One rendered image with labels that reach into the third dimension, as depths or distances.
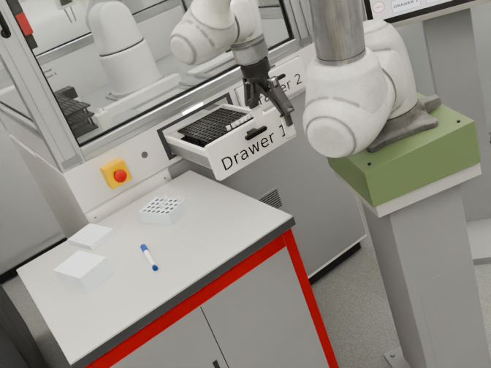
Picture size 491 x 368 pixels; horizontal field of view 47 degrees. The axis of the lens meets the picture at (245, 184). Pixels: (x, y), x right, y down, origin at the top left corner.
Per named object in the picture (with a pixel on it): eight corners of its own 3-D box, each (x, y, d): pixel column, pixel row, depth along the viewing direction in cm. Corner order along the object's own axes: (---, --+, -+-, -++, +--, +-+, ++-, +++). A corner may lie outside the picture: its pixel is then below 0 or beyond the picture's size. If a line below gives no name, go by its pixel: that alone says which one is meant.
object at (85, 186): (325, 78, 215) (315, 41, 209) (83, 213, 176) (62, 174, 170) (207, 66, 293) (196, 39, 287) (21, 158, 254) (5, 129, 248)
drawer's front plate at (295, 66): (309, 84, 209) (300, 55, 205) (247, 118, 198) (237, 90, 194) (306, 83, 211) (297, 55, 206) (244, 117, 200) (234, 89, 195)
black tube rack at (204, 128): (262, 133, 176) (256, 115, 174) (216, 160, 170) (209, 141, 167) (226, 124, 195) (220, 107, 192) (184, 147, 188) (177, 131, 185)
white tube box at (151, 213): (190, 209, 165) (185, 198, 163) (172, 225, 159) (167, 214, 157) (160, 207, 172) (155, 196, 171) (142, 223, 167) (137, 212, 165)
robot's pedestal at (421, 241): (519, 381, 169) (486, 160, 136) (429, 423, 166) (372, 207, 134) (462, 321, 196) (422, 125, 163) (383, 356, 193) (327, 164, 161)
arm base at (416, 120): (457, 119, 135) (452, 98, 132) (368, 153, 136) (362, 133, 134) (426, 95, 151) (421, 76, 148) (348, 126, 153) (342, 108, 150)
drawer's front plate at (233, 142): (297, 135, 171) (286, 102, 166) (219, 182, 160) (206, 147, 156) (293, 134, 173) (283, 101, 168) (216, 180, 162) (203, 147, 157)
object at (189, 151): (288, 132, 171) (282, 114, 169) (219, 173, 162) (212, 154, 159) (222, 116, 204) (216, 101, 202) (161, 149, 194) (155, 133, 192)
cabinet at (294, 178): (373, 245, 249) (328, 77, 215) (178, 391, 210) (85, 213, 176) (256, 195, 328) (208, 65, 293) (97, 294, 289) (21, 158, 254)
